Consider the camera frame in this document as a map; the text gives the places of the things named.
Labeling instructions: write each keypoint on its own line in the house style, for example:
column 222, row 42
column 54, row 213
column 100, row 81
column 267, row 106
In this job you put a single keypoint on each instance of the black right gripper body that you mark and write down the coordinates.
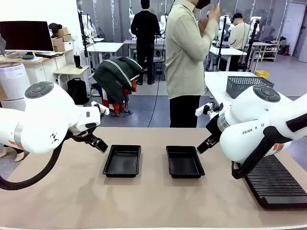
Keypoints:
column 214, row 127

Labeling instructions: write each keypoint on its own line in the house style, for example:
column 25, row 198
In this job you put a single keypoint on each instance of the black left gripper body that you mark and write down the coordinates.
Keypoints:
column 82, row 136

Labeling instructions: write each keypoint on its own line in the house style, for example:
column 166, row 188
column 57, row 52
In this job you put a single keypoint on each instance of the black ESD tray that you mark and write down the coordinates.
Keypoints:
column 184, row 163
column 122, row 161

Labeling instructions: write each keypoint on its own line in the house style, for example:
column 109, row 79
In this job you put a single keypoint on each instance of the person's right forearm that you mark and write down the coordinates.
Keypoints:
column 206, row 40

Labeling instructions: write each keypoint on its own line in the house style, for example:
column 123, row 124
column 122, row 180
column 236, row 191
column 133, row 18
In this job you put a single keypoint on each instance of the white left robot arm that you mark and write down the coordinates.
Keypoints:
column 48, row 107

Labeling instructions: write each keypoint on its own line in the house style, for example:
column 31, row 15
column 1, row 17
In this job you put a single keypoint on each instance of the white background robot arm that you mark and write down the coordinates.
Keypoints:
column 89, row 26
column 254, row 24
column 131, row 16
column 163, row 26

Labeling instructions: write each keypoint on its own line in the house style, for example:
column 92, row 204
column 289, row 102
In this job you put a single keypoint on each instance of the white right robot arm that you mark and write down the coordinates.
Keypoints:
column 239, row 143

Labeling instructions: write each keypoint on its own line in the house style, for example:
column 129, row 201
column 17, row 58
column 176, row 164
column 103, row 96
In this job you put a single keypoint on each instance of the person's left hand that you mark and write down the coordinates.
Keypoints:
column 204, row 26

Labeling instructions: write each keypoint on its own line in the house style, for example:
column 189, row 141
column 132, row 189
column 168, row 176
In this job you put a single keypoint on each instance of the person's right hand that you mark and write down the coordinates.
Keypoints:
column 214, row 13

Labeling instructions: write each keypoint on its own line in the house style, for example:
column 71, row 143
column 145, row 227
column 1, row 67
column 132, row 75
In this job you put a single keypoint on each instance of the red cloth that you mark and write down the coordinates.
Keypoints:
column 117, row 106

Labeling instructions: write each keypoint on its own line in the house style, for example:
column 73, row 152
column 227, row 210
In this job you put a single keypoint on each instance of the white rounded table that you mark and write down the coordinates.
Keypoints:
column 216, row 81

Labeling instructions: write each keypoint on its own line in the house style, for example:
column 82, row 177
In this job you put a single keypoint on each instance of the black backpack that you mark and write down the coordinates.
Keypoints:
column 77, row 91

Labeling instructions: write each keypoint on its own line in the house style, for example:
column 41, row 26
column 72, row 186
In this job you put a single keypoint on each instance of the grey mesh basket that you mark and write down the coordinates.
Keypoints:
column 244, row 86

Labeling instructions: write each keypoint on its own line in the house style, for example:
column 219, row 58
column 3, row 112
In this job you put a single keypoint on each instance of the small wooden side table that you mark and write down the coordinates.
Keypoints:
column 72, row 70

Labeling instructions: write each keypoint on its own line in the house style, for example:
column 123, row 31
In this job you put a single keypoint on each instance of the dark green jacket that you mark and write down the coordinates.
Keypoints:
column 115, row 76

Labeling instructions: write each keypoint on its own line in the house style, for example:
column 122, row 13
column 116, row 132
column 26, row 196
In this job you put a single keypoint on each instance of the yellow plastic bin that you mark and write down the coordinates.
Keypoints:
column 262, row 74

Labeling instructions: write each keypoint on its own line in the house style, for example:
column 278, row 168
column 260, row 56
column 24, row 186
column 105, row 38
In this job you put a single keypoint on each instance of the person in dark trousers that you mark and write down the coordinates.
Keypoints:
column 14, row 155

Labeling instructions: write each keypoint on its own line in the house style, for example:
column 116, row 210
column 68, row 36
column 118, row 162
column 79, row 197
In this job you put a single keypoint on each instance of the person in beige shirt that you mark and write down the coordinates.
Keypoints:
column 184, row 60

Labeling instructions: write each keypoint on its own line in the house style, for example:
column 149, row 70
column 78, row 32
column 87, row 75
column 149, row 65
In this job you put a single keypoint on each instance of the white long background desk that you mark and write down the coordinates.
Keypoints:
column 225, row 54

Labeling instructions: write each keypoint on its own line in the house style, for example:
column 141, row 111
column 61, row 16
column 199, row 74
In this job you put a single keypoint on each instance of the black tumbler cup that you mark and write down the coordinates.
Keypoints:
column 77, row 61

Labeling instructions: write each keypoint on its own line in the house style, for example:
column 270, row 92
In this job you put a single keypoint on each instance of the white cabinet wooden top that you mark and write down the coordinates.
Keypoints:
column 45, row 69

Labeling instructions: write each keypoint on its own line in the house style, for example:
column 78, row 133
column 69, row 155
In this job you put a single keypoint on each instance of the grey step stool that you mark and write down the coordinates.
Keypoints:
column 160, row 72

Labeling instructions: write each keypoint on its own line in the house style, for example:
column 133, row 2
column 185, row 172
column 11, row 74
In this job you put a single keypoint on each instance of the black slotted board rack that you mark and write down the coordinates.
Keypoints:
column 275, row 187

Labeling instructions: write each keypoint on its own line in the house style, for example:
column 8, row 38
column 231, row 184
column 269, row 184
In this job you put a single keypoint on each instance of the black tripod stand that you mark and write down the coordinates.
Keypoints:
column 250, row 45
column 221, row 40

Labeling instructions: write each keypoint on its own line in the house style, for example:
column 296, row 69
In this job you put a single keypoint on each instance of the white air purifier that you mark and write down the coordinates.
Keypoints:
column 13, row 81

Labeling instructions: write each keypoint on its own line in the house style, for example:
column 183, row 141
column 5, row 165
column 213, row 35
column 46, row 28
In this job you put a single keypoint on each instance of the white box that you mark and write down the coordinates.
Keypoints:
column 68, row 46

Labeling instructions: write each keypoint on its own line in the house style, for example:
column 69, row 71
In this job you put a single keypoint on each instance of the wooden storage shelf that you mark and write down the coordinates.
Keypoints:
column 269, row 51

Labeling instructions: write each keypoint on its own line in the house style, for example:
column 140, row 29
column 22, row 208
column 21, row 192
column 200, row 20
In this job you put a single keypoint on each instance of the person with black cap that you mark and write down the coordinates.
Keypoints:
column 238, row 36

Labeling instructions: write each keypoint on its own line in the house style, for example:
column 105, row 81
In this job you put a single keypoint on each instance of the green dish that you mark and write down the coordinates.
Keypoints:
column 27, row 57

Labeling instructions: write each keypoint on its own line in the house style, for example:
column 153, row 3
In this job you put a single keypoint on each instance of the small cardboard box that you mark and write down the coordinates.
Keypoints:
column 62, row 31

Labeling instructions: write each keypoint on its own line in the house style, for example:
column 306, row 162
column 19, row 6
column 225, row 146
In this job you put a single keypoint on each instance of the black bag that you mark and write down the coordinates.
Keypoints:
column 54, row 27

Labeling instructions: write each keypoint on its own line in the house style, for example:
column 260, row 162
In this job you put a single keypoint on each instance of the person in black clothes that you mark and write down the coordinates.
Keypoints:
column 145, row 36

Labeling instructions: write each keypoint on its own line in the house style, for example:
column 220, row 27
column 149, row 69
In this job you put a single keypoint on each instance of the black computer monitor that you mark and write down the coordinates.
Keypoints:
column 26, row 36

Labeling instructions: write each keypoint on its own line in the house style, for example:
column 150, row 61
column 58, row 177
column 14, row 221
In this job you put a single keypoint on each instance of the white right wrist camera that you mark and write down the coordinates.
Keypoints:
column 204, row 109

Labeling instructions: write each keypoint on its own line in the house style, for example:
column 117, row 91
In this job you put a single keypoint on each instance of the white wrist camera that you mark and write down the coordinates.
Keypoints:
column 102, row 107
column 204, row 109

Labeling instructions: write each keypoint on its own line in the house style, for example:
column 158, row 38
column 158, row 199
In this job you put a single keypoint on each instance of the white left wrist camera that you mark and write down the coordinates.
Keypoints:
column 102, row 107

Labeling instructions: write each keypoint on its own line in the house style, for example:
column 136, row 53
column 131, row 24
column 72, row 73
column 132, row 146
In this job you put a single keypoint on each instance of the metal frame chair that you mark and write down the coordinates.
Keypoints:
column 94, row 91

